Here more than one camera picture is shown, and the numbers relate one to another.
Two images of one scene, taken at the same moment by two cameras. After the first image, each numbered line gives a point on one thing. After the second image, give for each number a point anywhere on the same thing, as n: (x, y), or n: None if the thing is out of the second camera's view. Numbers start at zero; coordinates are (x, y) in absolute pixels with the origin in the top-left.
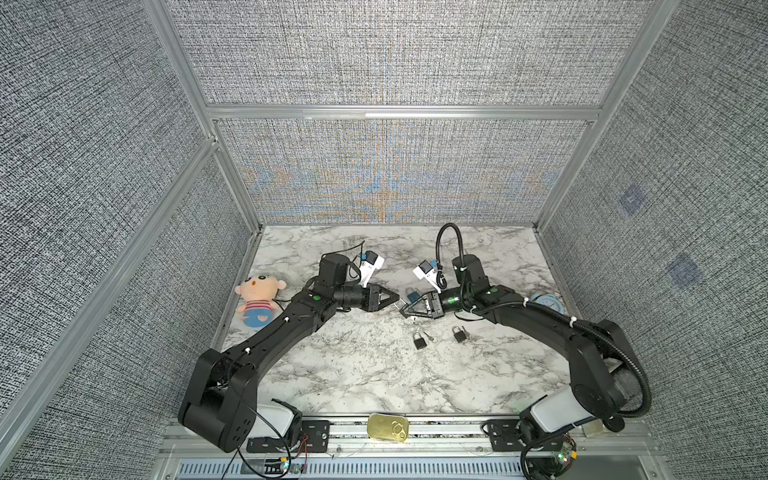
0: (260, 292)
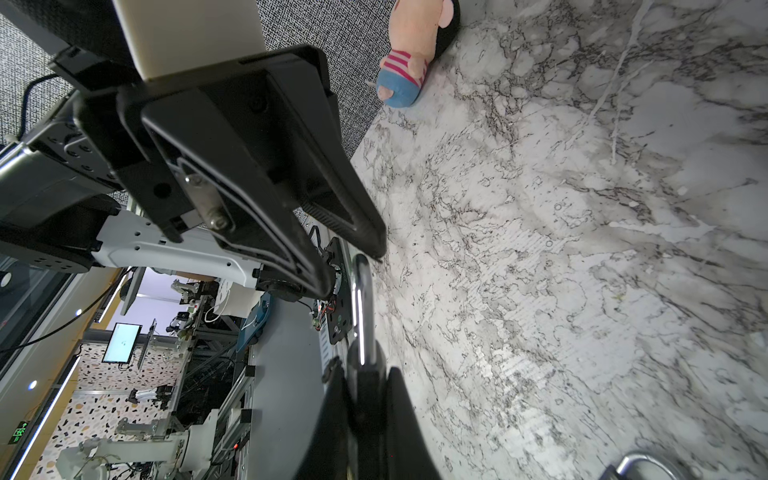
0: (419, 31)
